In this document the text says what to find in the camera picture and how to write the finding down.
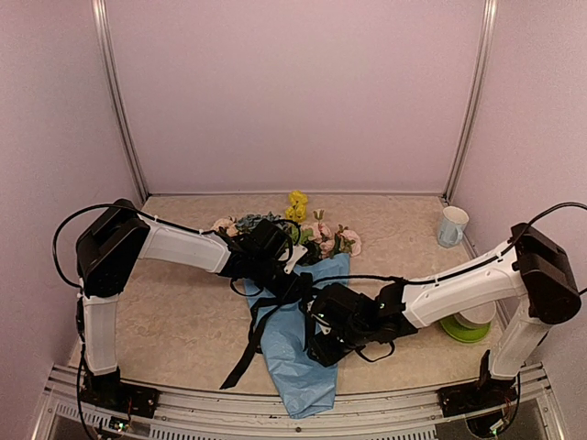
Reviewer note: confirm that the blue wrapping paper sheet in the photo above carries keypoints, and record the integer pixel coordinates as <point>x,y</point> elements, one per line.
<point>305,387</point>

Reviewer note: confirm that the green plate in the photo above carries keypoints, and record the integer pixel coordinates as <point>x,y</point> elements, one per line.
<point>462,333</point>

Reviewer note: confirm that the white ceramic bowl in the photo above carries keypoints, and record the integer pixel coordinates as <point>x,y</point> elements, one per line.
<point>477,317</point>

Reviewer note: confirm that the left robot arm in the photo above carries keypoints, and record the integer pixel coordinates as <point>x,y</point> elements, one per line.
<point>112,250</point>

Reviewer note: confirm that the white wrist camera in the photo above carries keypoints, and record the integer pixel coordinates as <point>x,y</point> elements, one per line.
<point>290,258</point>
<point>321,321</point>

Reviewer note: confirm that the light blue ceramic mug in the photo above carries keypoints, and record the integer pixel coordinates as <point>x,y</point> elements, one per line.
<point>452,226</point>

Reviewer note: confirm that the black ribbon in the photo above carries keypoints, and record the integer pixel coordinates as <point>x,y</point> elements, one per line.
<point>290,289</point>

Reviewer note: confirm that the blue fake rose bunch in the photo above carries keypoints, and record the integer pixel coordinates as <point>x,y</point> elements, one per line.
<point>248,222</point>

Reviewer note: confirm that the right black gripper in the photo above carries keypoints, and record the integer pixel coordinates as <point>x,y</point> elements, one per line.
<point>326,355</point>

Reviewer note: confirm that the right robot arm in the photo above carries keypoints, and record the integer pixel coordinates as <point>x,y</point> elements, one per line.
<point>529,267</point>

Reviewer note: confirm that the aluminium frame post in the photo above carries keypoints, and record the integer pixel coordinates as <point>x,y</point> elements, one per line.
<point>489,16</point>
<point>102,28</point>

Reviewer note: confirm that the yellow fake flower stem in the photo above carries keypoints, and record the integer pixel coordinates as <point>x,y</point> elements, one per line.
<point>298,207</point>

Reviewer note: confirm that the pink fake rose bunch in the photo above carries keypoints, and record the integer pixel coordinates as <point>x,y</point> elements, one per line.
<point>325,242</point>

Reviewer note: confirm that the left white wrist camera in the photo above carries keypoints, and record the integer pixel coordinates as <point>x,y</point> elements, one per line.
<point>290,258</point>

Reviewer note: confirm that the left aluminium frame post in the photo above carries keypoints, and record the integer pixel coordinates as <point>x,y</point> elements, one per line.
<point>102,28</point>

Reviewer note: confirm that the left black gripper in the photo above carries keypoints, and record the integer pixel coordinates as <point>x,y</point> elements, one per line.
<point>294,280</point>

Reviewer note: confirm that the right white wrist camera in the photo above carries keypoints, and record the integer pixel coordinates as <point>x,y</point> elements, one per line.
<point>321,321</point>

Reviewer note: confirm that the right aluminium frame post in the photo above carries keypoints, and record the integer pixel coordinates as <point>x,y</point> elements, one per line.
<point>489,16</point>

